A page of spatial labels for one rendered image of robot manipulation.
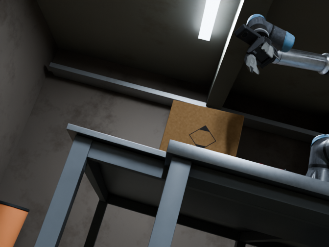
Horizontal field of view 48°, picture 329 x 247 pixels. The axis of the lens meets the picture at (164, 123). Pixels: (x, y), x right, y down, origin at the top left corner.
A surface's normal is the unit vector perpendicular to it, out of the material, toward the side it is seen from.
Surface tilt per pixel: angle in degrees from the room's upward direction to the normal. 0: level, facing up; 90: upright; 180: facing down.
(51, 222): 90
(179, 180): 90
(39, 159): 90
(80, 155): 90
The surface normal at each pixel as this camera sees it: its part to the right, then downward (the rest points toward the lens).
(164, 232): 0.04, -0.33
